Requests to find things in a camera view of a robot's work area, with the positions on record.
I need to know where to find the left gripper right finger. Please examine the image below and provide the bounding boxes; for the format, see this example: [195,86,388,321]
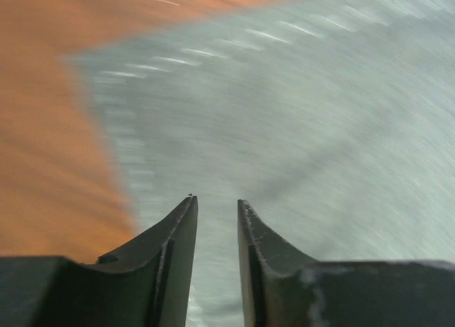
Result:
[237,200,454,327]

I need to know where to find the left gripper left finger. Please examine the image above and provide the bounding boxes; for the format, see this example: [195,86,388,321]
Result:
[1,195,198,326]

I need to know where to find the grey cloth napkin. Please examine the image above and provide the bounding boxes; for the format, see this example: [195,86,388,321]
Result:
[70,0,454,326]

